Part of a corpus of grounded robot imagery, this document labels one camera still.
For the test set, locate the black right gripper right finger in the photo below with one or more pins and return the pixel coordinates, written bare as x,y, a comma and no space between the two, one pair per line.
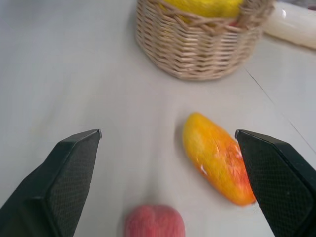
279,182

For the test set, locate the yellow fruit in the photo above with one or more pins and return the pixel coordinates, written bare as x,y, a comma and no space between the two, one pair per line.
205,8

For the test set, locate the white daikon radish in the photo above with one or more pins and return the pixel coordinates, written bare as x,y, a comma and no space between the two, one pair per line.
291,24

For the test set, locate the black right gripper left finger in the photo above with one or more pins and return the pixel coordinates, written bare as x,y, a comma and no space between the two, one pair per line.
56,187

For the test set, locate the round wicker basket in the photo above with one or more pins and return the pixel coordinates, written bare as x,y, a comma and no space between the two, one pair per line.
197,47

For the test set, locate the orange yellow mango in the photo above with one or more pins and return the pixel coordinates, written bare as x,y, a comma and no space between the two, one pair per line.
217,160

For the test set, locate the red apple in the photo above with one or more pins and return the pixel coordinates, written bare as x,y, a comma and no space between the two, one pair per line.
154,221

